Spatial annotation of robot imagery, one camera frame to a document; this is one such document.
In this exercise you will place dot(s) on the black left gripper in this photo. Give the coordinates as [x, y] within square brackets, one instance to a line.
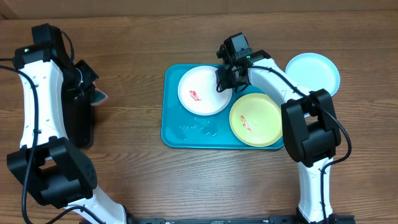
[91, 76]

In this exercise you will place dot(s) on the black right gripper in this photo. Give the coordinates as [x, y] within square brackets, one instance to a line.
[226, 77]

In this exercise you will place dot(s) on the pink and green sponge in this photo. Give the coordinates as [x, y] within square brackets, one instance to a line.
[98, 97]

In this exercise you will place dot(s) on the white plate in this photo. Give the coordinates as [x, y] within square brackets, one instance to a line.
[197, 92]

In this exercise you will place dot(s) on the yellow-green plate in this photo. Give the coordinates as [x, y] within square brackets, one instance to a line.
[256, 120]

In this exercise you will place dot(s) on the light blue plate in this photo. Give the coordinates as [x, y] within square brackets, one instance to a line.
[315, 72]

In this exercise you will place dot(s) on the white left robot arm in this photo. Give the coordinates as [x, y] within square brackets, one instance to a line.
[59, 99]

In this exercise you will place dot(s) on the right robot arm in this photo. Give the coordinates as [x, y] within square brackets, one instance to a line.
[310, 129]

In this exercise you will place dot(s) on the teal plastic tray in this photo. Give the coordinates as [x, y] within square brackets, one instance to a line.
[183, 129]

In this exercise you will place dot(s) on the black rectangular bin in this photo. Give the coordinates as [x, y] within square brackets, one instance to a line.
[78, 118]

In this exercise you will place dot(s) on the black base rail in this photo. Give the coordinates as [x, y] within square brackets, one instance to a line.
[273, 219]

